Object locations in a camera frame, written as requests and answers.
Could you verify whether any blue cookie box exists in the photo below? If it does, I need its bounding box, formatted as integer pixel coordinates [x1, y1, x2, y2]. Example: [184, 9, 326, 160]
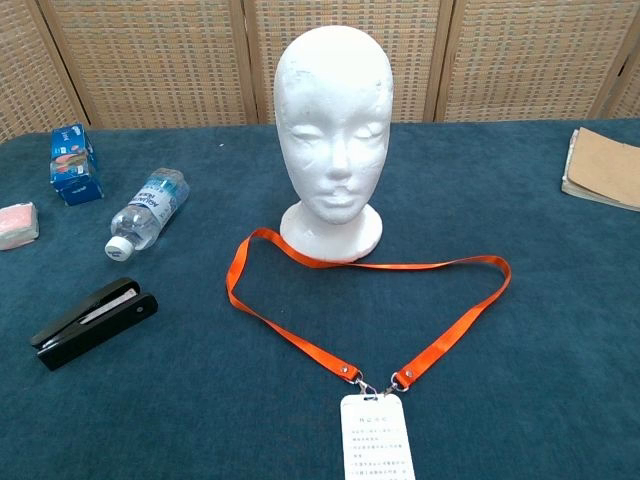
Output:
[49, 123, 105, 207]

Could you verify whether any clear plastic water bottle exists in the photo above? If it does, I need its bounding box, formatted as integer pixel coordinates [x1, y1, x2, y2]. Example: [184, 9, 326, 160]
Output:
[104, 167, 190, 262]

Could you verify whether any black stapler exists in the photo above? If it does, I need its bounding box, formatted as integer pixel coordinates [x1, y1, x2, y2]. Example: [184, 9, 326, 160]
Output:
[29, 277, 159, 372]

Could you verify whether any orange lanyard strap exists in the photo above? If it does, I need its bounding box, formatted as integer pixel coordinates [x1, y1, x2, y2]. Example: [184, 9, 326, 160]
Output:
[226, 227, 512, 396]

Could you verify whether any blue table cloth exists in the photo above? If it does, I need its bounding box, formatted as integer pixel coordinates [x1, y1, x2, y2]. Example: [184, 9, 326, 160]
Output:
[0, 118, 640, 480]

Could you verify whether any white ID card holder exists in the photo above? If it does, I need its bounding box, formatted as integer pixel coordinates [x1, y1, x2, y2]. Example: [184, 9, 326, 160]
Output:
[339, 392, 417, 480]

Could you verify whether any brown spiral notebook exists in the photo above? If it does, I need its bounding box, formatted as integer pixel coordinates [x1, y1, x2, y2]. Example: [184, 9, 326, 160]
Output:
[560, 126, 640, 213]

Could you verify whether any white foam mannequin head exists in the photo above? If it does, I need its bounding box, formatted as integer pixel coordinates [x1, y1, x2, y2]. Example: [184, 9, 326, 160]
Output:
[273, 24, 393, 264]

